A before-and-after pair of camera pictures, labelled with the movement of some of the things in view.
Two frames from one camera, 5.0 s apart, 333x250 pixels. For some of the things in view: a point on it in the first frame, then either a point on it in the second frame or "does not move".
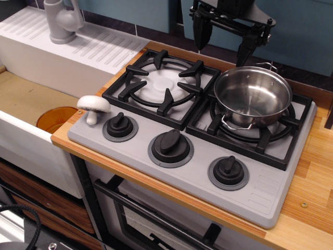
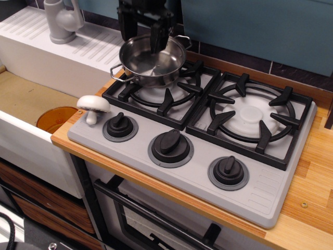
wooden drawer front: (59, 211) does not move
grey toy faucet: (63, 23) does not move
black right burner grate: (272, 145) does not move
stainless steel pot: (251, 95) to (137, 63)
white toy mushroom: (94, 105) does not move
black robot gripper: (245, 16) to (159, 10)
